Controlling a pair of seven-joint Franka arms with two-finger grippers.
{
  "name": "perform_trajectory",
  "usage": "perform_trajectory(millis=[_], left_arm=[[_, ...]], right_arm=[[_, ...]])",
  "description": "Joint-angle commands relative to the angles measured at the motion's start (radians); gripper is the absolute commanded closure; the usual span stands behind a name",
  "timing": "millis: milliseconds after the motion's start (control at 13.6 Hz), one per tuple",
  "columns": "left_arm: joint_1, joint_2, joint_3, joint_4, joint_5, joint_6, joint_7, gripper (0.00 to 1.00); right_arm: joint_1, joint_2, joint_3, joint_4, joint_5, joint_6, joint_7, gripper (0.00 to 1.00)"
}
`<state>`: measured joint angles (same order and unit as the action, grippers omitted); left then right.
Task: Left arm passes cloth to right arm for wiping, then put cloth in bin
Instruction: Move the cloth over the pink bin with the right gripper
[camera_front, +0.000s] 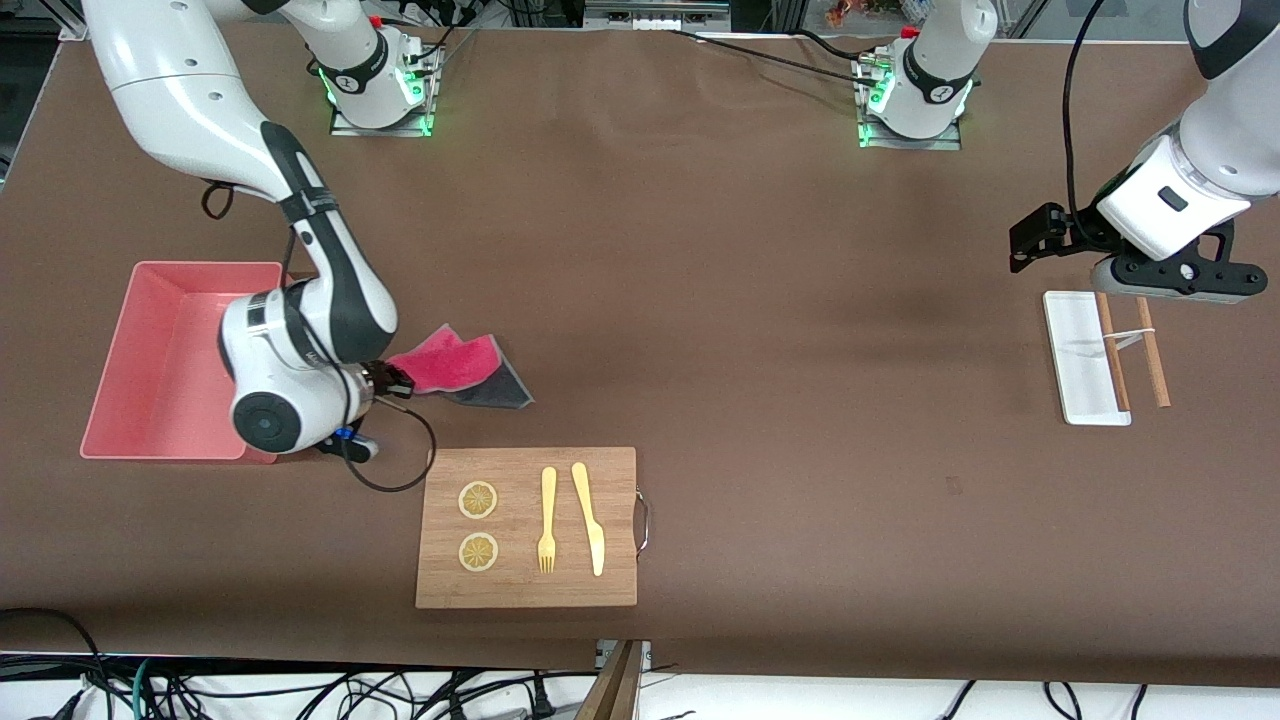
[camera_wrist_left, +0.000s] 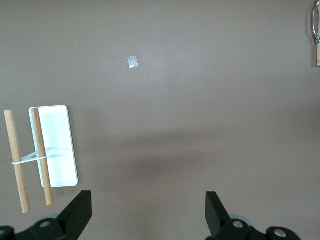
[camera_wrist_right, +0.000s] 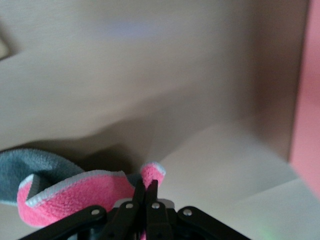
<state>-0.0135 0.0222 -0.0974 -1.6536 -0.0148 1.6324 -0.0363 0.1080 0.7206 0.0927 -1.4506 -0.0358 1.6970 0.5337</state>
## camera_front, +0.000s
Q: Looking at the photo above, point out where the yellow plastic fork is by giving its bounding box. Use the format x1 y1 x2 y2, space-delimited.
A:
537 466 558 575

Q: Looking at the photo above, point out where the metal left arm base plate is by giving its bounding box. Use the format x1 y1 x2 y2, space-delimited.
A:
858 125 963 151

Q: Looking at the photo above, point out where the orange object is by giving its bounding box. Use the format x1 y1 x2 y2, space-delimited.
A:
825 0 906 28

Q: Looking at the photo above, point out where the black looped floor cable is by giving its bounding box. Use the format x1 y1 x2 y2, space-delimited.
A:
0 606 103 720

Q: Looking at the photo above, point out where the red and grey cloth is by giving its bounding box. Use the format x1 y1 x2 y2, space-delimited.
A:
385 322 536 411

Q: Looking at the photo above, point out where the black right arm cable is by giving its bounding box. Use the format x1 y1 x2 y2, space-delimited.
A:
340 395 439 494

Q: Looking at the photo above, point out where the white rectangular tray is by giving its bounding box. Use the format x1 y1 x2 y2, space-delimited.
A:
1043 290 1133 427

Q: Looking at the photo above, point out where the yellow plastic knife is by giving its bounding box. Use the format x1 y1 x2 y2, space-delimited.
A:
571 461 606 578

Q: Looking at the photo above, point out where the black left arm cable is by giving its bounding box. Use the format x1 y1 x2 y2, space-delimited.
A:
1063 0 1109 227

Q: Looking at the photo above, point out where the pink plastic bin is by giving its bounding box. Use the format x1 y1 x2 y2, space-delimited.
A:
80 261 309 465

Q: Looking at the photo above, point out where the black cable on table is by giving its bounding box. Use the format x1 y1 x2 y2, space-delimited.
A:
670 29 883 87

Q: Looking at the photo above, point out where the grey metal box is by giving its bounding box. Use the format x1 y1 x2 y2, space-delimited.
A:
585 0 731 31

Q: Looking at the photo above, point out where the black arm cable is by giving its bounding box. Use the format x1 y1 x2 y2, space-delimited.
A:
340 395 439 494
1063 0 1109 227

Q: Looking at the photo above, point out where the wooden cutting board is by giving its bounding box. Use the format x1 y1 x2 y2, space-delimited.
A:
415 447 639 610

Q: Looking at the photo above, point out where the brown wooden plank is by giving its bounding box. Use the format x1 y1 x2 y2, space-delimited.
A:
575 640 646 720

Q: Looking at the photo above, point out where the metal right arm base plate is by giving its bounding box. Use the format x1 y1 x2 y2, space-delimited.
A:
330 105 436 138

